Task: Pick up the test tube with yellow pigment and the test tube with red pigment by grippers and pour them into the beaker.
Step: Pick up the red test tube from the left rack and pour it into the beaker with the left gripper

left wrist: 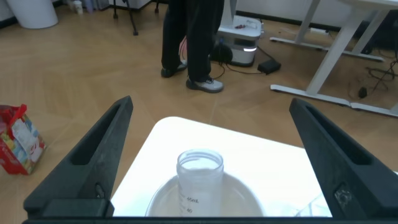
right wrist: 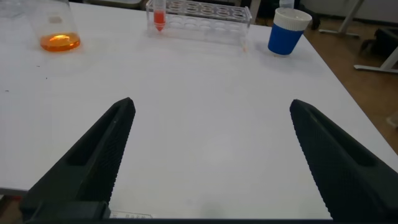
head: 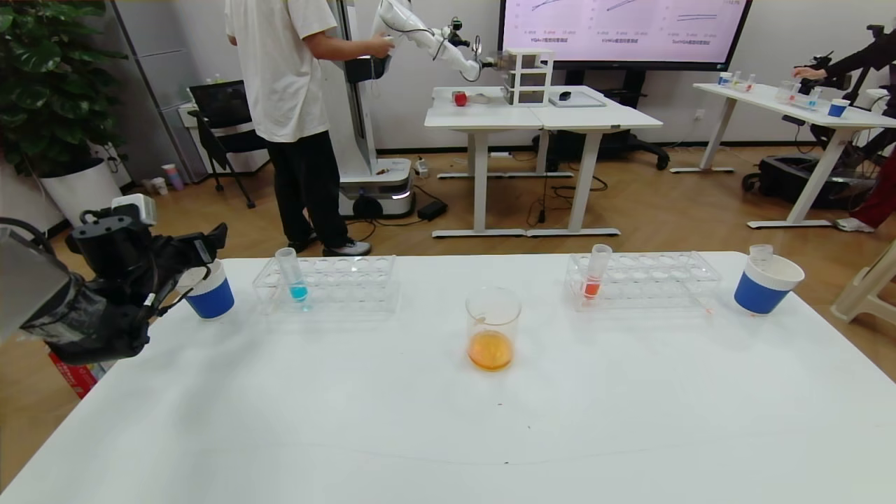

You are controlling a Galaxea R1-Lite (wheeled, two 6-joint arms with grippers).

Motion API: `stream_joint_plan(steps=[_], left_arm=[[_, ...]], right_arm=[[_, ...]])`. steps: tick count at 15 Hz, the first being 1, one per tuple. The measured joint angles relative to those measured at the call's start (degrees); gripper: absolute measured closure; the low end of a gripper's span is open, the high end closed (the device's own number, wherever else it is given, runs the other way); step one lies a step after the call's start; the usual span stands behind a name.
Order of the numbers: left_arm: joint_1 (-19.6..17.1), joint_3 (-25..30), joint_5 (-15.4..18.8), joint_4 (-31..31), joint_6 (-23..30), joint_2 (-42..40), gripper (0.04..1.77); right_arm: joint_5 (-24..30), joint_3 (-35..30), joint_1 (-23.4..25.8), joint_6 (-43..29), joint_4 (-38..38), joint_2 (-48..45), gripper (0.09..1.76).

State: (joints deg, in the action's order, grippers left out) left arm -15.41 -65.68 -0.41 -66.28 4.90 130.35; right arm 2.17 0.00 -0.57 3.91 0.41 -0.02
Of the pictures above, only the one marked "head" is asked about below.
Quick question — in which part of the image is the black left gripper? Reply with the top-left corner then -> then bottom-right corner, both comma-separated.
155,222 -> 228,272

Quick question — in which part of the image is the blue pigment test tube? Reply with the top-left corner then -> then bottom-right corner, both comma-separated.
274,247 -> 309,303

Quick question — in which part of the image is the clear glass beaker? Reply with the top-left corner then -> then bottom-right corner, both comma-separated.
465,286 -> 522,372

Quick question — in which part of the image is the red pigment test tube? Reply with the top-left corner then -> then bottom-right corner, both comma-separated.
581,244 -> 613,300

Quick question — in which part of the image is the blue white paper cup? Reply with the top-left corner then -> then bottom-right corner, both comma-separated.
176,259 -> 235,321
734,253 -> 806,316

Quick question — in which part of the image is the black office chair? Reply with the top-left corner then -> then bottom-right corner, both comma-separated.
189,78 -> 274,209

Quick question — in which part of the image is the white planter pot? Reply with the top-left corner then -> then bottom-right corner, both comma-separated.
38,157 -> 132,228

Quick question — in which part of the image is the person in white t-shirt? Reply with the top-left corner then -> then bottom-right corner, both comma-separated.
224,0 -> 395,257

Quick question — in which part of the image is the white tower robot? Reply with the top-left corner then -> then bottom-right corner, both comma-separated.
329,0 -> 499,220

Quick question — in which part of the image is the grey metal cabinet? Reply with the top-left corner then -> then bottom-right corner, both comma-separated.
108,0 -> 235,184

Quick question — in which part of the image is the red gift bag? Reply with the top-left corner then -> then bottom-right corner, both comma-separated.
48,349 -> 116,400

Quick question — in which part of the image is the green leafy plant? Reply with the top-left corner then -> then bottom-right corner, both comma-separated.
0,0 -> 130,179

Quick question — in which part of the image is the white standing desk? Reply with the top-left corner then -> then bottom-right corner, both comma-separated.
526,87 -> 663,238
424,87 -> 544,239

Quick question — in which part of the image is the white drawer unit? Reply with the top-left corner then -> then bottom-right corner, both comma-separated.
493,48 -> 555,108

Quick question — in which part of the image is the grey flat tray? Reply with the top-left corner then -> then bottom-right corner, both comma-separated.
548,92 -> 606,110

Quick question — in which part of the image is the black screen stand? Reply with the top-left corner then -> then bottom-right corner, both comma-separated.
532,69 -> 670,172

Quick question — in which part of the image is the long white desk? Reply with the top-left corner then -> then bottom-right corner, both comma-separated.
668,83 -> 896,230

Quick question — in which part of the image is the beige plastic stool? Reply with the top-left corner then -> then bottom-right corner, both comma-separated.
831,241 -> 896,326

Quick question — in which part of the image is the person in red trousers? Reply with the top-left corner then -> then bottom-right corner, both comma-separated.
793,28 -> 896,233

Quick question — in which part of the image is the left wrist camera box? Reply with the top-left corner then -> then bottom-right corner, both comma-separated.
112,194 -> 157,226

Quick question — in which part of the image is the large wall screen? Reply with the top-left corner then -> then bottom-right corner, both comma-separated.
496,0 -> 753,72

